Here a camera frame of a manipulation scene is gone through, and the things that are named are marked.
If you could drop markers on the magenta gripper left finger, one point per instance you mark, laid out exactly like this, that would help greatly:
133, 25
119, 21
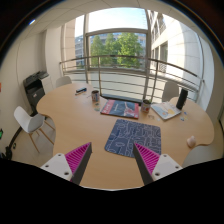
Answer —
70, 166

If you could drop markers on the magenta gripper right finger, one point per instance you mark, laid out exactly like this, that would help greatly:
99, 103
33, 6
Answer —
153, 166

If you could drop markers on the white computer mouse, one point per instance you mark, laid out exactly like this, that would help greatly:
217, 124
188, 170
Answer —
191, 142

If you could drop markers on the blue patterned mouse pad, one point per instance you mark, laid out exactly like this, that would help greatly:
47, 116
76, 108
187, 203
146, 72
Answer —
126, 133

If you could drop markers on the white open book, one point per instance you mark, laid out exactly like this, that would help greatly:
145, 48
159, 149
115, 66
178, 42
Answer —
165, 110

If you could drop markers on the small potted plant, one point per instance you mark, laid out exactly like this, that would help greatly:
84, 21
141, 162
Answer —
145, 106

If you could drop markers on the white chair near right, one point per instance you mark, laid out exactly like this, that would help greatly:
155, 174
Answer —
202, 154

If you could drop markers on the white chair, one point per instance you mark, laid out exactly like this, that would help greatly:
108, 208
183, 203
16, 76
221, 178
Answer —
202, 154
31, 124
171, 90
63, 81

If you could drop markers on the red blue magazine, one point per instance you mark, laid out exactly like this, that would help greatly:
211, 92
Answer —
121, 109

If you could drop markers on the dark patterned mug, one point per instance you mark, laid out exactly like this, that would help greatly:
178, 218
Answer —
95, 95

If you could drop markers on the black cylindrical speaker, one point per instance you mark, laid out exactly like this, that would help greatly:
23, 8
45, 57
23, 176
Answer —
182, 99

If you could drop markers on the dark blue stapler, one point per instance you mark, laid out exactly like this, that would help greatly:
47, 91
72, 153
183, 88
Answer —
81, 90

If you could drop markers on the white chair far right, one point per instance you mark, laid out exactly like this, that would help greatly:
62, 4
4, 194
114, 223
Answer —
171, 90

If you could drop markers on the white chair far left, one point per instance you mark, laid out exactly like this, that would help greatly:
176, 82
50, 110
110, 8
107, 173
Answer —
63, 81

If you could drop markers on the black office printer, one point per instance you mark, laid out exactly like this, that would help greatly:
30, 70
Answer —
34, 88

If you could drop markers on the metal balcony railing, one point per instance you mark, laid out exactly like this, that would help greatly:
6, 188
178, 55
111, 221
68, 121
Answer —
131, 77

